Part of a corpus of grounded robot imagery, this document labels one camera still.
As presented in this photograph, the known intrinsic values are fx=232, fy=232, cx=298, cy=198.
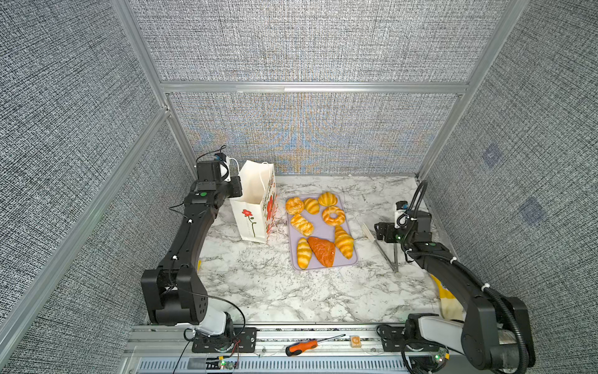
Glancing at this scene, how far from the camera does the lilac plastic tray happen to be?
915 millimetres

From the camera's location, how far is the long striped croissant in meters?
0.93

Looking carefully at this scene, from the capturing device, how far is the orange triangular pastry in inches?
35.3
